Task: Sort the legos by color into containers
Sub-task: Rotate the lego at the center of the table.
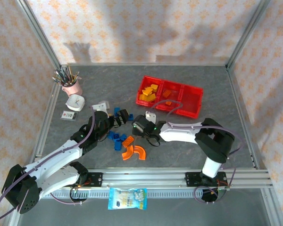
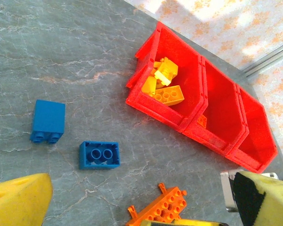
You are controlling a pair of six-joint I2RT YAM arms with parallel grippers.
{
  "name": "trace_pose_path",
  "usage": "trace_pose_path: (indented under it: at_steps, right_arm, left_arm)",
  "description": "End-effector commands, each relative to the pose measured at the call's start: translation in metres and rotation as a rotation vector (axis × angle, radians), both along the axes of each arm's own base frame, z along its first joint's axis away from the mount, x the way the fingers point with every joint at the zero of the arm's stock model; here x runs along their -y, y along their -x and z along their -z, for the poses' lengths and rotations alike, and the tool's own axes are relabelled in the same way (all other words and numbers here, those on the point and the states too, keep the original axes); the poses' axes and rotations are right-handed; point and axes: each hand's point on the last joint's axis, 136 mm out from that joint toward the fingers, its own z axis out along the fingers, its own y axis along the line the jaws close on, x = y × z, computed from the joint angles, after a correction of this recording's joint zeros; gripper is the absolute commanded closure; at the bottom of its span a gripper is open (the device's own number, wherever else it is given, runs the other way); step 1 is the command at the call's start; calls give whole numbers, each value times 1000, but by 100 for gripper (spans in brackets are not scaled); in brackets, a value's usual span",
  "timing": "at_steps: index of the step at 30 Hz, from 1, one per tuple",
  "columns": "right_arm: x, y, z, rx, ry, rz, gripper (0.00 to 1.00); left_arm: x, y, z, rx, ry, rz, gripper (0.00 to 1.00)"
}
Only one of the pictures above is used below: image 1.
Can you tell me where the white square clock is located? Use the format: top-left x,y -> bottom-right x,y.
65,94 -> 86,113

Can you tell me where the blue snack bag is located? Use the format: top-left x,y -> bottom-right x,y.
108,187 -> 148,211

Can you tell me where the slotted grey cable duct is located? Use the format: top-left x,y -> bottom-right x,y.
41,188 -> 228,199

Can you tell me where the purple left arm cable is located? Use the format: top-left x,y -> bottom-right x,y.
0,105 -> 96,223

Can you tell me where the pink pencil cup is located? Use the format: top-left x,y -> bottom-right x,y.
62,80 -> 83,97

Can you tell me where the wide aluminium base rail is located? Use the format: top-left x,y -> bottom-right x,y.
17,167 -> 274,189

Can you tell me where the aluminium frame post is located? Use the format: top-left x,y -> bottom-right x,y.
15,0 -> 62,69
225,0 -> 272,70

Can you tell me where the red three-compartment bin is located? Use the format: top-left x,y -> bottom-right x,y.
135,75 -> 204,119

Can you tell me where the orange curved lego arch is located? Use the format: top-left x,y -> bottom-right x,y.
133,145 -> 147,161
122,145 -> 135,161

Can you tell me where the aluminium frame rail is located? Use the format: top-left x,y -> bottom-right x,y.
225,65 -> 267,170
28,65 -> 70,170

